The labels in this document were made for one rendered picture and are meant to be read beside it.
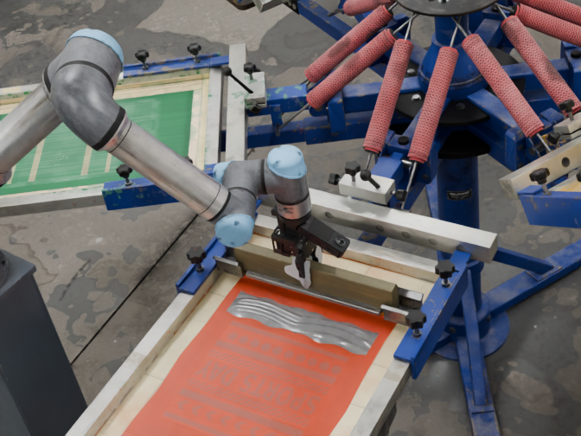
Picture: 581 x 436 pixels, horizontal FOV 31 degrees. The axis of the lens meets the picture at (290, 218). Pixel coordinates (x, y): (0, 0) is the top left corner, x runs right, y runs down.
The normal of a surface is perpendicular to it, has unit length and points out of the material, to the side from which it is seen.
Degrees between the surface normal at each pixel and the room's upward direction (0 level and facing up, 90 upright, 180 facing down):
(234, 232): 90
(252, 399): 0
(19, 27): 0
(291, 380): 0
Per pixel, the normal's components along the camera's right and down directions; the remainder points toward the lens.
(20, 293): 0.81, 0.29
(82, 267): -0.14, -0.74
